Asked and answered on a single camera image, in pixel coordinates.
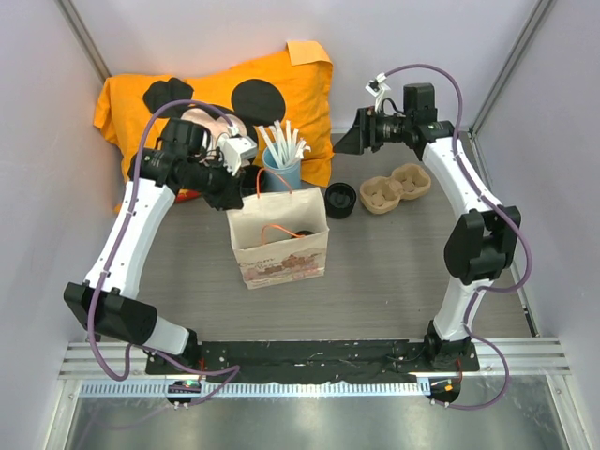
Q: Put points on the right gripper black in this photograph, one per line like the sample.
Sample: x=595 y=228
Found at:
x=362 y=135

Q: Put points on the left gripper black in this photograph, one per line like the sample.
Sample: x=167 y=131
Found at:
x=230 y=196

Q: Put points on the paper takeout bag orange handles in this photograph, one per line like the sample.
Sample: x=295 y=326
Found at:
x=261 y=241

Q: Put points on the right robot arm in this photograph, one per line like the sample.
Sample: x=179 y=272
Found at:
x=484 y=239

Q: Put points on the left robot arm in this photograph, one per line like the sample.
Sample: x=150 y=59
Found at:
x=185 y=156

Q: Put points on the black cup stack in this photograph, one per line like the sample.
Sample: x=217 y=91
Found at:
x=253 y=180

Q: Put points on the blue cup straw holder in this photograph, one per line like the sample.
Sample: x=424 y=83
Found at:
x=279 y=179

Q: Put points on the orange Mickey Mouse pillow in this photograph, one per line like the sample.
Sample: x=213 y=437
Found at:
x=290 y=87

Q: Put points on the aluminium rail frame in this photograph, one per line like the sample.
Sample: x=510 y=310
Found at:
x=506 y=359

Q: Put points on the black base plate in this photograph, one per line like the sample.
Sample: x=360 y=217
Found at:
x=325 y=361

